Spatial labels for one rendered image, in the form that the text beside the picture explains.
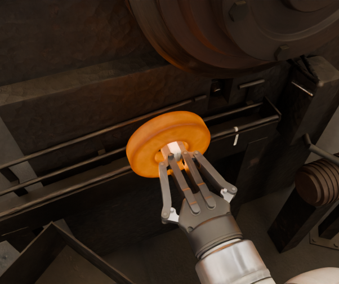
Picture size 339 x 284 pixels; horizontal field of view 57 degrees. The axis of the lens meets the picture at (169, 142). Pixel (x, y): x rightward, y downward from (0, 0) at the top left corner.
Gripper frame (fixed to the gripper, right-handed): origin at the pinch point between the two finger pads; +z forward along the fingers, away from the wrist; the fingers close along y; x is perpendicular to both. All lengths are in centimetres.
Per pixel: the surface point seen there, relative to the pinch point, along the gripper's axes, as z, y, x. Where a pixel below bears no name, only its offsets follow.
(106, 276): -11.8, -18.0, -22.8
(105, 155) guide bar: 12.9, -11.0, -17.0
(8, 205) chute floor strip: 11.9, -35.3, -23.6
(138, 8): 8.5, -1.6, 21.0
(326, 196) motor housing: -11, 44, -34
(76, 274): -9.0, -23.7, -23.2
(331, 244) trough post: -17, 67, -83
